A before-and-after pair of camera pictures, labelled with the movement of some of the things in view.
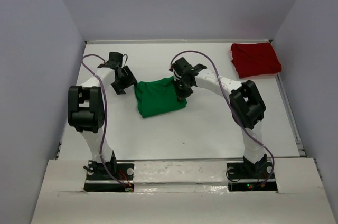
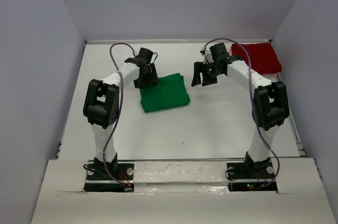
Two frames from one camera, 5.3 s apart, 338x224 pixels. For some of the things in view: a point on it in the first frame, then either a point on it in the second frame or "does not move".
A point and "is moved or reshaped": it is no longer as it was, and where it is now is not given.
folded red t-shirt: (256, 59) does not move
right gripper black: (182, 95) → (199, 67)
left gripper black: (130, 81) → (152, 78)
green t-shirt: (158, 96) is moved or reshaped
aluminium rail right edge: (292, 119) does not move
